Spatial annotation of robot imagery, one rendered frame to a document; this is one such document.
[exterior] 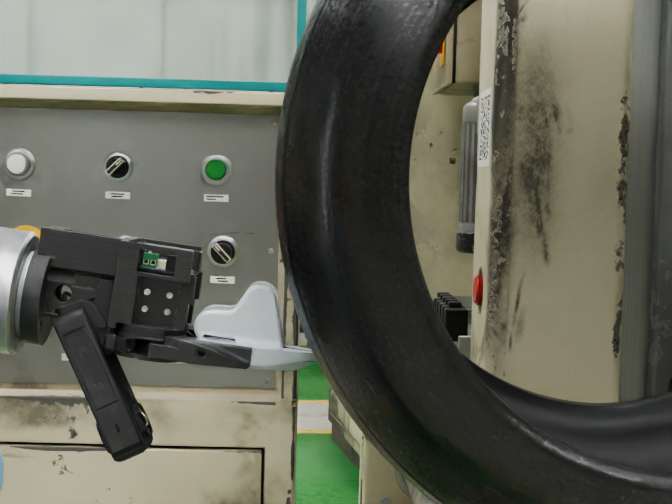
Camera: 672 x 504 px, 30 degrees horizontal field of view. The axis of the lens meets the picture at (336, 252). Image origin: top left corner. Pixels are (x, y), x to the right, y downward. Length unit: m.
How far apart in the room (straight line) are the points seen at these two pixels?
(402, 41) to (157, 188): 0.78
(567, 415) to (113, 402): 0.41
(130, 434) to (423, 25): 0.35
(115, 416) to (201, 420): 0.62
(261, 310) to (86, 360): 0.13
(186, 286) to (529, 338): 0.42
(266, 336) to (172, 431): 0.64
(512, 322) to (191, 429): 0.49
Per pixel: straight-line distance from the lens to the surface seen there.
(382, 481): 1.18
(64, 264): 0.91
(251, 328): 0.90
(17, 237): 0.92
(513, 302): 1.19
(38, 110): 1.57
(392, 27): 0.81
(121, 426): 0.91
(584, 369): 1.21
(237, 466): 1.53
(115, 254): 0.90
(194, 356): 0.88
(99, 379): 0.91
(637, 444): 1.12
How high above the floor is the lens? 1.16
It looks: 3 degrees down
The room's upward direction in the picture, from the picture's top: 2 degrees clockwise
